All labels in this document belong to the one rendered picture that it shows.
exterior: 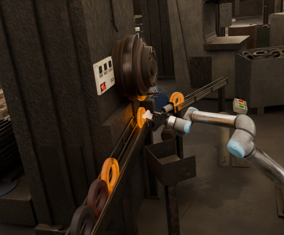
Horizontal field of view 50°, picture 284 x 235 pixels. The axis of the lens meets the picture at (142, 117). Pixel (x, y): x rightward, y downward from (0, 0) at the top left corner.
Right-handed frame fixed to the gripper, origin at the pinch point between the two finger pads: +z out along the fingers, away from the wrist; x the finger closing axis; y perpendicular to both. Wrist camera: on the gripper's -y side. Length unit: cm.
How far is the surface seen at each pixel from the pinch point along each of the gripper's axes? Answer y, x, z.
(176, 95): 7.4, -45.5, -17.8
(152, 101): 5.7, -20.0, -2.0
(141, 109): 6.2, 2.4, 0.9
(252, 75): 10, -193, -94
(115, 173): -8, 67, -4
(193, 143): -64, -108, -47
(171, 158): -4.8, 38.2, -30.5
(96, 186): 0, 93, -2
